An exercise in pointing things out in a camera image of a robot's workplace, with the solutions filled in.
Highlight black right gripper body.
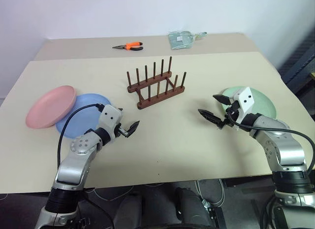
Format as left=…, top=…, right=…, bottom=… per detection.
left=222, top=100, right=244, bottom=129

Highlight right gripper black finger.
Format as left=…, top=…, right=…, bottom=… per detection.
left=198, top=109, right=226, bottom=130
left=213, top=94, right=234, bottom=107

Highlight black cable under table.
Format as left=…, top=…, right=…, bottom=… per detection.
left=78, top=198, right=116, bottom=229

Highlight dark grey rounded shape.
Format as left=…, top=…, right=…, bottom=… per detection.
left=115, top=191, right=174, bottom=229
left=172, top=186, right=213, bottom=228

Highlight orange-handled pliers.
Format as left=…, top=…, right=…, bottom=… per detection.
left=112, top=41, right=144, bottom=52

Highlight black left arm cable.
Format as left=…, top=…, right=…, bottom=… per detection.
left=57, top=103, right=105, bottom=171

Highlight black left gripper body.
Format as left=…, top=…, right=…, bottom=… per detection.
left=113, top=124, right=131, bottom=139

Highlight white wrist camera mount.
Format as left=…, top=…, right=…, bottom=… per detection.
left=97, top=104, right=123, bottom=131
left=230, top=87, right=255, bottom=120

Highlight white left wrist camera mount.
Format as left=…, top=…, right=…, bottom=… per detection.
left=97, top=104, right=123, bottom=131

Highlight thin white wire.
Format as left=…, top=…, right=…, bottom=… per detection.
left=92, top=187, right=138, bottom=203

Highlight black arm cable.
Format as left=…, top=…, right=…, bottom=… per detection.
left=57, top=103, right=105, bottom=171
left=225, top=110, right=315, bottom=173

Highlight green plate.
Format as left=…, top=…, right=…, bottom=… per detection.
left=221, top=86, right=277, bottom=120

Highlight pink plate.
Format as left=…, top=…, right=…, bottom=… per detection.
left=25, top=85, right=77, bottom=130

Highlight brown wooden dish rack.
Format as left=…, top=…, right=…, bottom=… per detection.
left=126, top=56, right=187, bottom=110

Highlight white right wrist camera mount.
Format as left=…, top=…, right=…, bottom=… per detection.
left=230, top=87, right=255, bottom=120

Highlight blue plate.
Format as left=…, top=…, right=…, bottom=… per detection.
left=55, top=93, right=113, bottom=139

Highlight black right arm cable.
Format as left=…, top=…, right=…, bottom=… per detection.
left=225, top=110, right=315, bottom=173

